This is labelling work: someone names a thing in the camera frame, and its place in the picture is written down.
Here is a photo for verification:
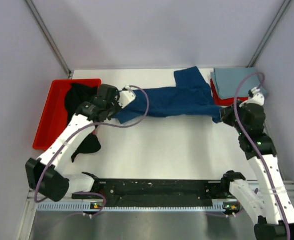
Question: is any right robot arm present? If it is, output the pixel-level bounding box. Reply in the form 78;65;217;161
220;99;294;240

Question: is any folded light blue t shirt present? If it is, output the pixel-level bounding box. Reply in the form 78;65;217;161
210;67;260;100

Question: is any folded red t shirt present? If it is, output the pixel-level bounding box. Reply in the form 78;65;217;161
210;79;234;107

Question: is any red plastic tray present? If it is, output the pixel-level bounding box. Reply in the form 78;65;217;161
32;78;101;151

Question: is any left aluminium frame post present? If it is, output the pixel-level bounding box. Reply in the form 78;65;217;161
23;0;72;77

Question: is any dark blue t shirt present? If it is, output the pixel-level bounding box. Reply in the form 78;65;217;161
114;66;221;124

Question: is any aluminium frame post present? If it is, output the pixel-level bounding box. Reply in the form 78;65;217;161
23;0;72;77
246;0;293;68

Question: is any right aluminium frame post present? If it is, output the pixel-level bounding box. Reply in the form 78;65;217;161
246;0;293;68

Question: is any light blue cable duct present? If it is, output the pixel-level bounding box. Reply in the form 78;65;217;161
37;201;241;214

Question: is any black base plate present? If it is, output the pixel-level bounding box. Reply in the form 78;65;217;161
71;178;237;208

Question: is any aluminium front rail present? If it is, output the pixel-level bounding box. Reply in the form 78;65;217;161
26;182;294;201

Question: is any black t shirt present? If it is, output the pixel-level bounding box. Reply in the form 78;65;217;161
64;83;101;163

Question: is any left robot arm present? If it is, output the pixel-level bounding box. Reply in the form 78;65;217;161
25;84;121;203

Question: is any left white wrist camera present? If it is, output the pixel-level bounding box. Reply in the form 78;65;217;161
118;85;136;109

